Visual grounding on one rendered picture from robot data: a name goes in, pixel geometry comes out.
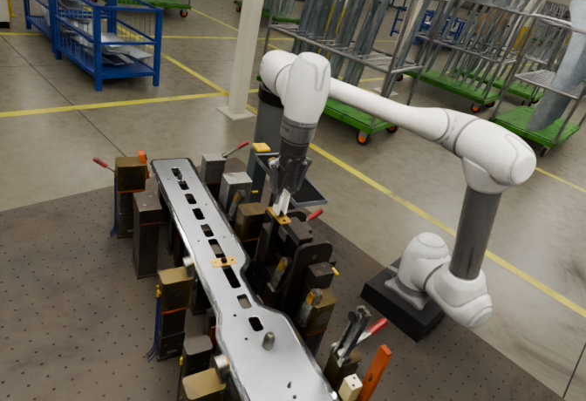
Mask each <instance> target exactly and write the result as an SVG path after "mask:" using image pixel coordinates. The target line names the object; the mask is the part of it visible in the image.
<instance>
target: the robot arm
mask: <svg viewBox="0 0 586 401"><path fill-rule="evenodd" d="M259 71H260V75H261V78H262V81H263V83H264V84H265V85H266V86H267V87H268V88H269V89H270V90H271V91H272V92H273V93H274V94H275V95H276V96H278V97H280V99H281V101H282V104H283V105H284V111H283V120H282V124H281V129H280V134H281V135H282V138H281V142H280V152H279V154H278V155H277V157H276V159H275V160H269V161H268V164H269V190H270V191H271V192H272V193H273V195H274V197H273V202H274V205H273V208H272V211H273V212H274V213H275V214H276V215H277V216H278V215H279V214H280V210H282V212H283V214H286V213H287V209H288V205H289V202H290V201H291V197H292V195H294V194H295V192H294V191H296V190H297V191H298V190H299V189H300V187H301V185H302V183H303V179H304V177H305V174H306V173H307V170H308V168H309V166H310V165H311V163H312V160H311V159H310V158H308V157H307V156H306V154H307V152H308V149H309V145H310V142H311V141H312V140H313V139H314V136H315V132H316V129H317V124H318V120H319V117H320V115H321V113H322V112H323V110H324V107H325V103H326V100H327V97H329V98H332V99H335V100H337V101H339V102H342V103H344V104H346V105H349V106H351V107H353V108H356V109H358V110H359V111H362V112H365V113H368V114H370V115H371V116H373V117H376V118H378V119H382V120H383V121H386V122H388V123H391V124H393V125H395V126H399V127H402V128H405V129H406V130H409V131H411V132H413V133H417V134H418V135H420V136H422V137H423V138H425V139H429V140H431V141H433V142H436V143H438V144H441V146H443V147H444V148H445V149H447V150H448V151H450V152H451V153H453V154H454V155H456V156H457V157H459V158H460V159H461V163H462V166H463V171H464V176H465V180H466V182H467V189H466V193H465V197H464V201H463V205H462V209H461V213H460V220H459V225H458V228H457V233H456V236H455V241H454V244H453V252H452V256H451V257H450V255H449V254H448V247H447V245H446V243H445V242H444V241H443V240H442V239H441V238H440V237H439V236H438V235H436V234H433V233H422V234H419V235H417V236H415V237H414V238H413V239H412V240H411V241H410V242H409V244H408V245H407V247H406V249H405V252H404V254H403V256H402V259H401V262H400V264H399V269H397V268H394V267H392V266H388V268H387V269H386V271H387V272H388V273H389V274H390V275H391V276H392V279H391V280H389V281H386V282H385V284H384V285H385V287H386V288H387V289H390V290H392V291H393V292H394V293H396V294H397V295H399V296H401V297H402V298H404V299H405V300H406V301H408V302H409V303H410V304H411V305H413V306H414V308H415V309H417V310H422V309H423V308H424V306H425V305H426V304H427V303H428V302H429V301H430V300H431V299H433V301H434V302H435V303H436V304H437V305H438V306H439V307H440V308H441V309H442V310H443V311H444V312H445V313H446V314H447V315H448V316H449V317H450V318H452V319H453V320H454V321H455V322H457V323H460V324H462V325H464V326H467V327H478V326H480V325H482V324H483V323H484V322H485V321H486V320H487V319H488V318H489V317H490V316H491V315H492V311H493V304H492V300H491V297H490V295H489V294H488V293H487V284H486V276H485V274H484V272H483V271H482V270H481V265H482V262H483V259H484V255H485V253H486V249H487V244H488V241H489V237H490V235H491V231H492V228H493V225H494V219H495V216H496V213H497V210H498V206H499V204H500V200H501V195H502V192H503V191H505V190H506V189H508V188H509V187H512V186H517V185H520V184H521V183H522V182H524V181H525V180H527V179H528V178H529V177H530V176H531V174H532V173H533V171H534V170H535V165H536V158H535V153H534V152H533V150H532V149H531V147H530V146H529V145H528V144H527V143H526V142H525V141H524V140H523V139H521V138H520V137H519V136H517V135H516V134H514V133H512V132H510V131H509V130H507V129H506V128H504V127H502V126H499V125H496V124H495V123H493V122H489V121H486V120H484V119H481V118H478V117H475V116H473V115H469V114H465V113H462V112H457V111H454V110H450V109H442V108H418V107H411V106H407V105H402V104H400V103H397V102H394V101H391V100H389V99H385V98H383V97H380V96H379V95H376V94H373V93H371V92H368V91H365V90H362V89H360V88H357V87H355V86H353V85H349V84H346V83H344V82H342V81H339V80H337V79H334V78H331V77H330V63H329V61H328V60H327V59H326V58H324V57H322V56H320V55H318V54H316V53H312V52H302V53H300V54H299V55H298V56H297V55H295V54H293V53H288V52H287V51H281V50H274V51H270V52H268V53H267V54H265V55H264V56H263V58H262V62H261V65H260V68H259ZM278 164H280V166H279V173H278V171H277V168H278ZM277 175H278V176H277ZM287 175H288V179H287ZM286 179H287V186H286V189H287V190H286V189H283V188H284V184H285V181H286Z"/></svg>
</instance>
